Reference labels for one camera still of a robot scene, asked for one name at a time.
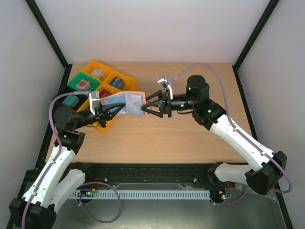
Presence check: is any red card stack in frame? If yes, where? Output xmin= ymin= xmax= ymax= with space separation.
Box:
xmin=99 ymin=90 xmax=111 ymax=98

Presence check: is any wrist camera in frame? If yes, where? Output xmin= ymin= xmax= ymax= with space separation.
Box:
xmin=89 ymin=91 xmax=101 ymax=115
xmin=157 ymin=75 xmax=173 ymax=100

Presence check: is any slotted cable duct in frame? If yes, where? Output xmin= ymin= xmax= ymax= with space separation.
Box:
xmin=83 ymin=189 xmax=210 ymax=200

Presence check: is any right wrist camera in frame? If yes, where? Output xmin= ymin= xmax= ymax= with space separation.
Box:
xmin=157 ymin=75 xmax=173 ymax=100

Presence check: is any black bin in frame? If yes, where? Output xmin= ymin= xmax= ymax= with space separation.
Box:
xmin=53 ymin=85 xmax=89 ymax=112

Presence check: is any yellow bin with blue cards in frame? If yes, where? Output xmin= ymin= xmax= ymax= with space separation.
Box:
xmin=101 ymin=70 xmax=139 ymax=94

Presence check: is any white card with red marks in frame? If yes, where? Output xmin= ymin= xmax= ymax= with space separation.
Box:
xmin=125 ymin=93 xmax=144 ymax=116

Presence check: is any blue card stack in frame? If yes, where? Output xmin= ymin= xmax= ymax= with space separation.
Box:
xmin=109 ymin=77 xmax=125 ymax=89

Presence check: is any pink leather card holder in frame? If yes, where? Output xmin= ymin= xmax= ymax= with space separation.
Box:
xmin=100 ymin=91 xmax=146 ymax=116

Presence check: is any yellow bin with red cards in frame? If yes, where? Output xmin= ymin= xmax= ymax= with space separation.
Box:
xmin=96 ymin=83 xmax=121 ymax=98

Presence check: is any green bin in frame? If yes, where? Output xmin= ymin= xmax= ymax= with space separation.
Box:
xmin=67 ymin=72 xmax=101 ymax=91

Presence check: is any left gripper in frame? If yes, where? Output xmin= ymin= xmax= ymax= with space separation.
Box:
xmin=74 ymin=99 xmax=124 ymax=130

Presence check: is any red-dot card stack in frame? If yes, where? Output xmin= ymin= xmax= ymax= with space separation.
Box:
xmin=75 ymin=79 xmax=91 ymax=91

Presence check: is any yellow bin far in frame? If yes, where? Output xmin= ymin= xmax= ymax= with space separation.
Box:
xmin=81 ymin=60 xmax=113 ymax=82

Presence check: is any teal card stack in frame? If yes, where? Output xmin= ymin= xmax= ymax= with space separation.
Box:
xmin=62 ymin=95 xmax=79 ymax=108

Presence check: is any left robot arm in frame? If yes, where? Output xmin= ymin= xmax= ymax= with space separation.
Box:
xmin=9 ymin=103 xmax=125 ymax=229

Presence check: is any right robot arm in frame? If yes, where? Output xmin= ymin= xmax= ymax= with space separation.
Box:
xmin=142 ymin=75 xmax=287 ymax=195

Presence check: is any yellow bin near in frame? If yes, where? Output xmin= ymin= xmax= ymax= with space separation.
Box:
xmin=75 ymin=99 xmax=115 ymax=133

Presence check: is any black aluminium frame rail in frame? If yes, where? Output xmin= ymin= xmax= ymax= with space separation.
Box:
xmin=23 ymin=163 xmax=278 ymax=183

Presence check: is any white card stack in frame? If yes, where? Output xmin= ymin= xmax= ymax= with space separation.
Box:
xmin=91 ymin=67 xmax=104 ymax=78

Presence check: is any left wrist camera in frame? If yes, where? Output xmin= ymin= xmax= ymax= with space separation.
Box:
xmin=89 ymin=91 xmax=101 ymax=115

